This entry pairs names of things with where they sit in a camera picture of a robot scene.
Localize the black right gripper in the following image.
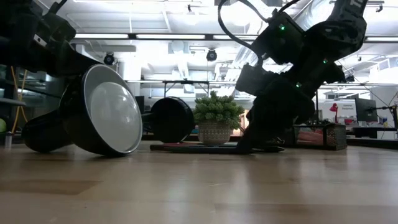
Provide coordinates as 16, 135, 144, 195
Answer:
236, 76, 315, 155

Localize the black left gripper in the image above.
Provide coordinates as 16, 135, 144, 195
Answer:
18, 29, 100, 78

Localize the black mesh desk organizer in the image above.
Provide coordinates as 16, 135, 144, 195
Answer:
279, 123, 348, 151

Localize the black office desk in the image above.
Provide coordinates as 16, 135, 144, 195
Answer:
351, 126, 398, 139

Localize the long ceiling light strip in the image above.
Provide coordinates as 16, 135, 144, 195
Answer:
136, 34, 206, 40
74, 33, 130, 40

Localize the potted green succulent plant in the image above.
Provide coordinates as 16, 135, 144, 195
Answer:
193, 90, 246, 146

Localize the white lamp bulb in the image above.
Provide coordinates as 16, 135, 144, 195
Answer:
90, 81, 142, 153

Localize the red desk lamp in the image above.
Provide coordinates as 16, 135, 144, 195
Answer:
329, 103, 339, 124

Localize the black round lamp base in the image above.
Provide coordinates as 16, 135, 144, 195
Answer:
150, 96, 195, 144

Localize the black computer monitor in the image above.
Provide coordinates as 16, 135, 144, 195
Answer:
354, 98, 379, 123

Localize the black ceiling camera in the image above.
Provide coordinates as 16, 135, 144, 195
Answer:
103, 52, 116, 67
205, 48, 218, 63

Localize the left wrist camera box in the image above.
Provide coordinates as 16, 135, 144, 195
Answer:
43, 12, 77, 41

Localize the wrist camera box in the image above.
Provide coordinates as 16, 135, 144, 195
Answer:
235, 63, 280, 97
43, 12, 77, 41

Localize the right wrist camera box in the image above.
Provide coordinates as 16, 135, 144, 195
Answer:
235, 63, 280, 97

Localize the yellow cable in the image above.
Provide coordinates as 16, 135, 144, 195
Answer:
9, 65, 29, 134

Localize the black metal frame stand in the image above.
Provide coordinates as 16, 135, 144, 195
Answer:
162, 80, 211, 98

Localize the black table frame rail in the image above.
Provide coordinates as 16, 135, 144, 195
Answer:
141, 133, 398, 151

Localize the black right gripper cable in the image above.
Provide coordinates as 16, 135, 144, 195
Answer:
217, 0, 271, 68

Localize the silver ceiling air duct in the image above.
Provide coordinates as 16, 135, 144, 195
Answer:
295, 0, 337, 32

